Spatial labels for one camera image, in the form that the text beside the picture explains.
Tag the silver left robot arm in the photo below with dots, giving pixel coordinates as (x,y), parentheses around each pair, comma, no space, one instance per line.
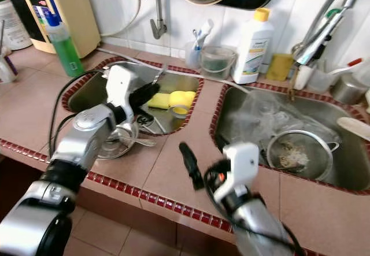
(87,146)

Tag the wooden spatula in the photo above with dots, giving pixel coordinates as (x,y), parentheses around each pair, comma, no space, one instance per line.
(352,128)

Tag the white printed mug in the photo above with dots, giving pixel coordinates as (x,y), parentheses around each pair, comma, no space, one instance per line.
(7,71)

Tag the clear plastic bag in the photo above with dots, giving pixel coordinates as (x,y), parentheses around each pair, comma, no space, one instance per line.
(260,117)

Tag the green dish soap bottle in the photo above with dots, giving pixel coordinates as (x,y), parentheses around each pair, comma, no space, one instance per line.
(69,56)

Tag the metal wall tap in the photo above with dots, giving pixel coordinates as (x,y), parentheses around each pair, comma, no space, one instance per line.
(157,28)

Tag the pale blue toothbrush cup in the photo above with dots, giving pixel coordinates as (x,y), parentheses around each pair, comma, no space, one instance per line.
(192,56)

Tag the white jar green lid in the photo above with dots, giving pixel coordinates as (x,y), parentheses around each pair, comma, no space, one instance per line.
(14,28)

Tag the steel bowl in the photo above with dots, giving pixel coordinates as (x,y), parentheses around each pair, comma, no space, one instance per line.
(118,149)

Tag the clear plastic pail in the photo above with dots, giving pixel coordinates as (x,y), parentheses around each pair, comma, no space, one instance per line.
(218,65)

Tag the steel sink basin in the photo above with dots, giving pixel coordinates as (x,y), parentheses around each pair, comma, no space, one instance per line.
(92,91)
(352,169)

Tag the steel cup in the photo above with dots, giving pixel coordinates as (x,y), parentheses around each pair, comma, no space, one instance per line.
(350,89)

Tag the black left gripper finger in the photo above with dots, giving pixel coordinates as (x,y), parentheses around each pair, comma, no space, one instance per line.
(144,103)
(146,89)

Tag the steel spoon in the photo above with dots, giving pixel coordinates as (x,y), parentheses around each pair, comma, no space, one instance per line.
(141,142)

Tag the chrome kitchen faucet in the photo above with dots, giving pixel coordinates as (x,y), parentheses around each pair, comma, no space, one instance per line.
(321,42)

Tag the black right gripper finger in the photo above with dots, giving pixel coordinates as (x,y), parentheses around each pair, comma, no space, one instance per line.
(192,166)

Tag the steel mesh strainer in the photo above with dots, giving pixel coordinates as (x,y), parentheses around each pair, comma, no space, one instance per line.
(295,155)

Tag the bright yellow sponge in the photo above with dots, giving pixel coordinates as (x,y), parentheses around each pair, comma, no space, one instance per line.
(157,101)

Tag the mustard yellow sponge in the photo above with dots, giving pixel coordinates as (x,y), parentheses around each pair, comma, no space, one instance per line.
(279,68)

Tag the white bottle yellow cap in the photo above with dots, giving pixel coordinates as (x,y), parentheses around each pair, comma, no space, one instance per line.
(253,48)

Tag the beige water filter appliance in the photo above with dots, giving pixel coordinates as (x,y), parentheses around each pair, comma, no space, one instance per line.
(81,19)

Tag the white utensil red tip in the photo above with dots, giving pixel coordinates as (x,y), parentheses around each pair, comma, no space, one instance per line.
(344,67)

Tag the thin white tube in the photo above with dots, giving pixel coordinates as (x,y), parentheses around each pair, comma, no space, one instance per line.
(214,81)

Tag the white blue toothbrush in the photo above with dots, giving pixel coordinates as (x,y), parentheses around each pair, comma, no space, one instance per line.
(205,30)

